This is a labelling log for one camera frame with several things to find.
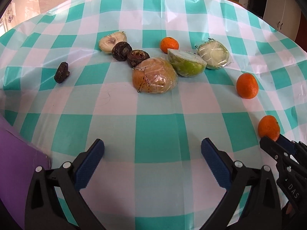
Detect dark dried date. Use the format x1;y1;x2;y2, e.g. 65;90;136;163
54;62;70;84

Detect dark brown passion fruit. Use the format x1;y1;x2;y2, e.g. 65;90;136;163
126;49;150;67

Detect white kitchen cabinets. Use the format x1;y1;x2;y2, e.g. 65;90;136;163
233;0;301;40

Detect small orange tangerine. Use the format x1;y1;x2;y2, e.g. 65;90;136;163
257;115;281;141

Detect green apple half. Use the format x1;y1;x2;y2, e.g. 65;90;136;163
196;38;232;70

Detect teal white checkered tablecloth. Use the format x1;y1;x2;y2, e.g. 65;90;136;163
1;0;306;229

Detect green apple half cut up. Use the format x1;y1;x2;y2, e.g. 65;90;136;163
168;48;207;77

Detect brown pear half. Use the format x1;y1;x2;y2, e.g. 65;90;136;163
132;58;178;94

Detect dark round passion fruit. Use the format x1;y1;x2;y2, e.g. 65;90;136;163
111;41;132;61

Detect pale apple half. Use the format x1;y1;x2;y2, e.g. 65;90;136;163
98;31;127;53

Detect purple rimmed cardboard box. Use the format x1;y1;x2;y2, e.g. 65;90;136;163
0;116;50;229

